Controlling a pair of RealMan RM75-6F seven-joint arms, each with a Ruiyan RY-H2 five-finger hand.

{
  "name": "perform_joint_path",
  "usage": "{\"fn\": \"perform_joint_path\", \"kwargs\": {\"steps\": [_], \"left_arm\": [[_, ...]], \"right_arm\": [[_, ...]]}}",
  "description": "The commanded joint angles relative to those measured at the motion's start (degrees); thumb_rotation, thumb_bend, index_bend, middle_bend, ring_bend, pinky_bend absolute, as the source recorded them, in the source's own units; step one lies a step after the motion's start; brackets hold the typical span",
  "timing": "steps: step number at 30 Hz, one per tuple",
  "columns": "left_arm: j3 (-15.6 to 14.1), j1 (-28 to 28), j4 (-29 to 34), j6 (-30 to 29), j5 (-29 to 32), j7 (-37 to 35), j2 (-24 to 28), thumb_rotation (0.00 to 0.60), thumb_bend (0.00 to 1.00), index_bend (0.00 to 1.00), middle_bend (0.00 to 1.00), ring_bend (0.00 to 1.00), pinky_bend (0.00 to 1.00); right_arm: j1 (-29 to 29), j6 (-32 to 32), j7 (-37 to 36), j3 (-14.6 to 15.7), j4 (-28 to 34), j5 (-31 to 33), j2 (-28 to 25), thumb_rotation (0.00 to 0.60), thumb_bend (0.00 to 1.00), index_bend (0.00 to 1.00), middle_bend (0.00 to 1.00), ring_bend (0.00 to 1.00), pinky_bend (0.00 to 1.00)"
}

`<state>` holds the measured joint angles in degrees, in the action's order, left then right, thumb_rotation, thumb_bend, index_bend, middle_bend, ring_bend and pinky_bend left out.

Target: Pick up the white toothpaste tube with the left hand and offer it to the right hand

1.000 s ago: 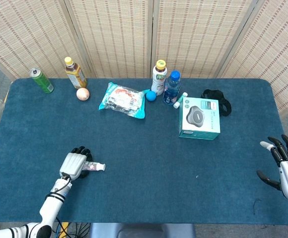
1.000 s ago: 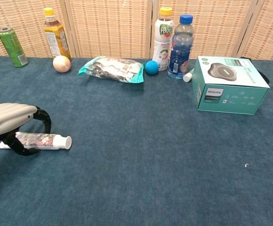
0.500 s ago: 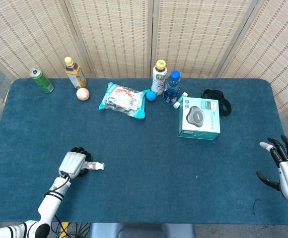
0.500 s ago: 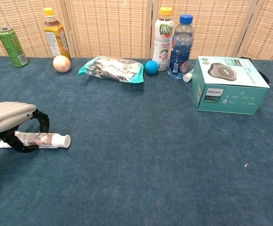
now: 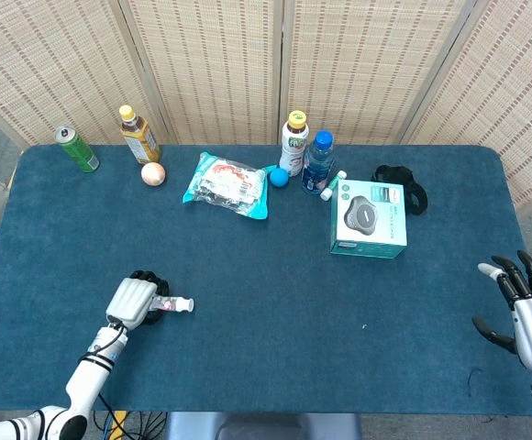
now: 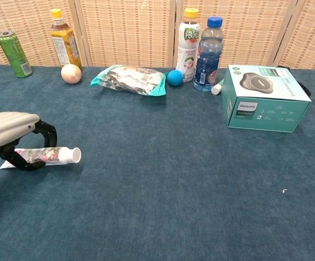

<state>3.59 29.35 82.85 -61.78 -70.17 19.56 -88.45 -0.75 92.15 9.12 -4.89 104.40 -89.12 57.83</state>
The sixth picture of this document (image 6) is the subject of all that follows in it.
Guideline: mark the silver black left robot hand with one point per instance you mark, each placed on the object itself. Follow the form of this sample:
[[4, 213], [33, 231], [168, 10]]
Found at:
[[5, 126]]

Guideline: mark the floral white toothpaste tube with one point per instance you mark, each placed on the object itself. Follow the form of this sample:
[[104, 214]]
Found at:
[[65, 154]]

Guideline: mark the green drink can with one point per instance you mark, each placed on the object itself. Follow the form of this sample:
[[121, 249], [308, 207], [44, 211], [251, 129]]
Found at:
[[15, 54]]

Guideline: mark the beige onion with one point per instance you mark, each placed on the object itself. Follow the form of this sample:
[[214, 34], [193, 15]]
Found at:
[[71, 74]]

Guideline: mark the yellow tea bottle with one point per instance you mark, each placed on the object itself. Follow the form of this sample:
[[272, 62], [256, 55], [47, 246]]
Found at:
[[63, 40]]

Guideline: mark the teal snack bag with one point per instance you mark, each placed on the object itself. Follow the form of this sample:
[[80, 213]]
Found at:
[[130, 80]]

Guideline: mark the bamboo folding screen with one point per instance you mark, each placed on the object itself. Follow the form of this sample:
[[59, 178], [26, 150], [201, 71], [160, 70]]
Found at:
[[127, 32]]

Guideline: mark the blue felt table cover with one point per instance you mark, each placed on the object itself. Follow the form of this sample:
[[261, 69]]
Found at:
[[157, 190]]

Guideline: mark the small blue ball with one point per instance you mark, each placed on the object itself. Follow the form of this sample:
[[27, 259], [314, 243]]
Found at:
[[175, 78]]

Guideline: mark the white yellow-capped drink bottle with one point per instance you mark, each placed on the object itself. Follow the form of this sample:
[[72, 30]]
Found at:
[[187, 40]]

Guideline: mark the blue-capped water bottle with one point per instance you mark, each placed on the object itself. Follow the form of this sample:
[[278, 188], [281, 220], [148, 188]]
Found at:
[[207, 59]]

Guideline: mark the small white tube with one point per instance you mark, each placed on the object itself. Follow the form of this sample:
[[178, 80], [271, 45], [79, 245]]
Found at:
[[216, 88]]

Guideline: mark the teal Philips speaker box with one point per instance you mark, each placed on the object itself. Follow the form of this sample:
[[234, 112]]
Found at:
[[266, 114]]

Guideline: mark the tiny white scrap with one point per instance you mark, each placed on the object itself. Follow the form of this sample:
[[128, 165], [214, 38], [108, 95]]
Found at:
[[283, 191]]

